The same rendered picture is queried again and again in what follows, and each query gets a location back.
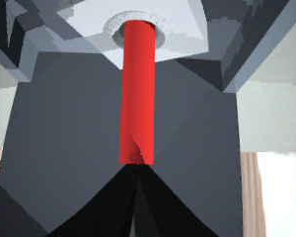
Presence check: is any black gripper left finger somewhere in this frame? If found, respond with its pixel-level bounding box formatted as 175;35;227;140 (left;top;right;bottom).
46;163;139;237

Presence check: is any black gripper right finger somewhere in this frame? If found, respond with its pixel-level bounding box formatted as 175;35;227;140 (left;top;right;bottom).
133;165;219;237

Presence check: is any red peg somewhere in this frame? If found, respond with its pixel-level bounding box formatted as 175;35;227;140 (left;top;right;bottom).
119;20;155;165

